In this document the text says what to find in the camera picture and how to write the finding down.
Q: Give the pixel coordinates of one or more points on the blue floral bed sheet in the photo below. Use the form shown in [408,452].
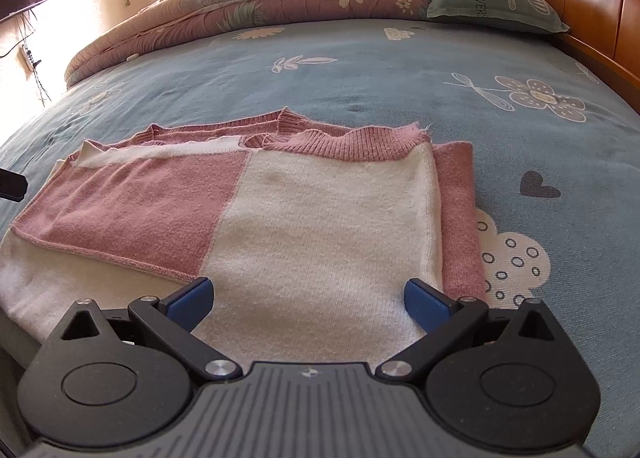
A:
[350,78]

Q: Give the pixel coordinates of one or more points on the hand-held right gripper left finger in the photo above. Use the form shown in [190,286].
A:
[192,303]

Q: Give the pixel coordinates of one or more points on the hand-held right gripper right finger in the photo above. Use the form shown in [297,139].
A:
[425,303]

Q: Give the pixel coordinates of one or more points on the pink and white sweater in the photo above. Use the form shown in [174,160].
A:
[300,228]

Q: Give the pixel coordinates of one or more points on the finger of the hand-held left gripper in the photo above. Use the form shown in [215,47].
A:
[12,185]

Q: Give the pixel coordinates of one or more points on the white power strip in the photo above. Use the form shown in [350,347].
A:
[28,57]

